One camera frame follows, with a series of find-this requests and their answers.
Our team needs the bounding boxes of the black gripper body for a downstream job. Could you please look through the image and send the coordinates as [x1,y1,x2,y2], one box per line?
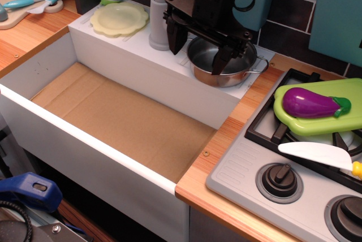
[163,0,252,50]

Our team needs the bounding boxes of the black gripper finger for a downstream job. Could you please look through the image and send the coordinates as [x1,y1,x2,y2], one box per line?
[212,45,240,75]
[166,16,188,55]

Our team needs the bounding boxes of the small stainless steel pot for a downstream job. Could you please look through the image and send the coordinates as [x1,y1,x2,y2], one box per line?
[187,37,269,88]

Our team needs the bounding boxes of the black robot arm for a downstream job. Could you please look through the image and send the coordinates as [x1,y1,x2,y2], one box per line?
[163,0,255,75]

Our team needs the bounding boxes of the white toy sink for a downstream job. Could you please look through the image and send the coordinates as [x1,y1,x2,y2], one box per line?
[1,12,273,241]

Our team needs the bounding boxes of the grey toy faucet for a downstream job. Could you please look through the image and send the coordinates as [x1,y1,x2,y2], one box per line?
[149,0,169,51]

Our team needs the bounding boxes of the pale yellow plastic plate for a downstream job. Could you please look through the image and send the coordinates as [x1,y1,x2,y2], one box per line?
[90,2,149,37]

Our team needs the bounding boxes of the purple toy eggplant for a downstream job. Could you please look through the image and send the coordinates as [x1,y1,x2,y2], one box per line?
[282,87,352,119]

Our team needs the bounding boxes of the brown cardboard sheet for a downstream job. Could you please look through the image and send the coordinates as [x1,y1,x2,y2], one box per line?
[32,63,215,183]

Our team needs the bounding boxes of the teal box at right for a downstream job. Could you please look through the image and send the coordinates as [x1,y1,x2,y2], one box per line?
[309,0,361,67]

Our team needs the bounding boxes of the black left stove knob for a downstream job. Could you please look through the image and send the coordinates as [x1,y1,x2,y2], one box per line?
[256,163,304,205]

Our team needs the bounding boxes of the black stove knob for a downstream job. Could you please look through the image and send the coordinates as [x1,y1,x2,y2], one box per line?
[324,195,361,241]
[256,163,304,205]

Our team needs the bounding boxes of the green plastic cutting board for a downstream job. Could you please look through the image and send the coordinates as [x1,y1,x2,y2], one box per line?
[273,78,361,136]

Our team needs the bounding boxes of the white toy knife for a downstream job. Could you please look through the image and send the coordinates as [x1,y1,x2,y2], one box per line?
[278,142,361,179]

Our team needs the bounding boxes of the grey toy stove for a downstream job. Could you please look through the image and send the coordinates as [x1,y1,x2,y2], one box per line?
[205,68,362,242]

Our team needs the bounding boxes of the black stove grate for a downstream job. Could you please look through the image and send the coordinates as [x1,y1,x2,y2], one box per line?
[244,68,362,194]

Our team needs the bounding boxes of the black right stove knob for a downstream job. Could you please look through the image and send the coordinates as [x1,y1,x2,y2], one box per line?
[324,195,361,241]

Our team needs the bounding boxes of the blue clamp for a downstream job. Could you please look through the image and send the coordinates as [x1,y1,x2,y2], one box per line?
[1,172,63,213]

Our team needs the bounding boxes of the blue handled spoon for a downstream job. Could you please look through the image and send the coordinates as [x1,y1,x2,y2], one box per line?
[2,0,44,8]

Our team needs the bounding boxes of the black braided cable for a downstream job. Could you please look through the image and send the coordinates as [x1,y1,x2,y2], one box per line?
[0,200,33,242]

